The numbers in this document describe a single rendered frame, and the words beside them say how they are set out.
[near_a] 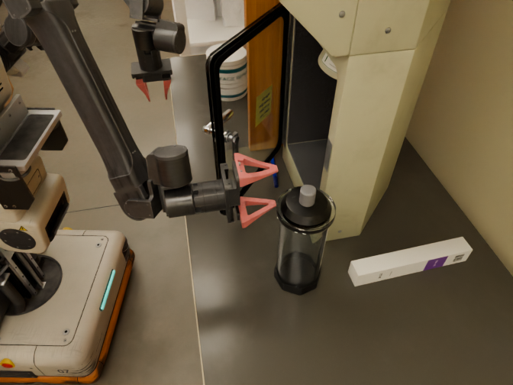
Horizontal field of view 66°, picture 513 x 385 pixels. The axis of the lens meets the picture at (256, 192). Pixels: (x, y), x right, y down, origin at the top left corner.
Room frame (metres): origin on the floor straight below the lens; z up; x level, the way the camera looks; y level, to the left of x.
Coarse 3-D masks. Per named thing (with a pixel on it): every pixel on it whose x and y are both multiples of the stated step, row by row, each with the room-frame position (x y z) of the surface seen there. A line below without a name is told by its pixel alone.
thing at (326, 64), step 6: (324, 54) 0.72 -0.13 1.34; (318, 60) 0.73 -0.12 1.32; (324, 60) 0.71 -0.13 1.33; (330, 60) 0.69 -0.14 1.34; (324, 66) 0.70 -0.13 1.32; (330, 66) 0.69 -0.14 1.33; (324, 72) 0.69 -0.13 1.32; (330, 72) 0.68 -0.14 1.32; (336, 72) 0.67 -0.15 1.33; (336, 78) 0.67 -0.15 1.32
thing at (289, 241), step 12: (324, 192) 0.52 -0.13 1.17; (276, 204) 0.49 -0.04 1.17; (288, 228) 0.44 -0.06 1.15; (300, 228) 0.43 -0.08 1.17; (312, 228) 0.43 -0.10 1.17; (288, 240) 0.45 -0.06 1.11; (300, 240) 0.44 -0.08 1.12; (312, 240) 0.44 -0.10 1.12; (288, 252) 0.45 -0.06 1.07; (300, 252) 0.44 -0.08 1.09; (312, 252) 0.44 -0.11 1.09; (288, 264) 0.45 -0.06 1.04; (300, 264) 0.44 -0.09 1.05; (312, 264) 0.44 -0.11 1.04; (288, 276) 0.44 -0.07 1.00; (300, 276) 0.44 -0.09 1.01; (312, 276) 0.44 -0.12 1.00
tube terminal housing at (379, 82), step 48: (384, 0) 0.58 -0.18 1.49; (432, 0) 0.61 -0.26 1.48; (384, 48) 0.58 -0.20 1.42; (432, 48) 0.74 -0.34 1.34; (336, 96) 0.59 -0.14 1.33; (384, 96) 0.59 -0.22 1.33; (336, 144) 0.57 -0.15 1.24; (384, 144) 0.59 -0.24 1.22; (336, 192) 0.58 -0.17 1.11; (384, 192) 0.73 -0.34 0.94
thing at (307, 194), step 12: (288, 192) 0.51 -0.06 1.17; (300, 192) 0.48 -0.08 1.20; (312, 192) 0.47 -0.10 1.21; (288, 204) 0.48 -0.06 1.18; (300, 204) 0.48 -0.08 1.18; (312, 204) 0.47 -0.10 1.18; (324, 204) 0.48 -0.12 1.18; (288, 216) 0.46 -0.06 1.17; (300, 216) 0.45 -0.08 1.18; (312, 216) 0.45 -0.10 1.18; (324, 216) 0.45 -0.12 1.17
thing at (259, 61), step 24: (240, 48) 0.69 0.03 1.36; (264, 48) 0.77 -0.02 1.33; (240, 72) 0.69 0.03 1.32; (264, 72) 0.77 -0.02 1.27; (240, 96) 0.69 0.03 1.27; (264, 96) 0.78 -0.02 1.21; (240, 120) 0.69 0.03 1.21; (264, 120) 0.78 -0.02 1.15; (240, 144) 0.68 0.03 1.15; (264, 144) 0.78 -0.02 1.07; (216, 168) 0.61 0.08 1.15
